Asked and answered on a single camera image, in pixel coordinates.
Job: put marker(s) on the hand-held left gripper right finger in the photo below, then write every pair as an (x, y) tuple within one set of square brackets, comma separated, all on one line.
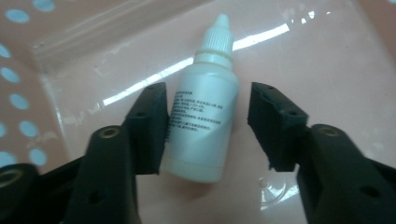
[(336, 174)]

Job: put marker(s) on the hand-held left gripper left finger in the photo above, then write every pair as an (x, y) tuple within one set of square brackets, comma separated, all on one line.
[(106, 174)]

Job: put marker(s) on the white dropper bottle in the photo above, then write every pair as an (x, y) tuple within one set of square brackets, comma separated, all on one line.
[(202, 124)]

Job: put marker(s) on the pink perforated plastic basket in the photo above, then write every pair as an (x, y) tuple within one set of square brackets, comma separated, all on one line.
[(311, 62)]

